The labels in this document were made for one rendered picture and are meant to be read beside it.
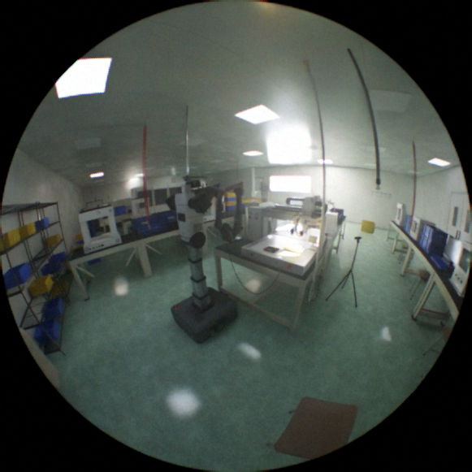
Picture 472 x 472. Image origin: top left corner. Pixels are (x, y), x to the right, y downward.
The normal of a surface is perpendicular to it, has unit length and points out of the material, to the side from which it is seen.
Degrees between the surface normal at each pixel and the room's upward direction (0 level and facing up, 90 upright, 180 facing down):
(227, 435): 0
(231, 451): 0
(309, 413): 7
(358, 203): 90
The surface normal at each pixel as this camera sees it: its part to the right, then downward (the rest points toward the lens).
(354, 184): -0.69, 0.24
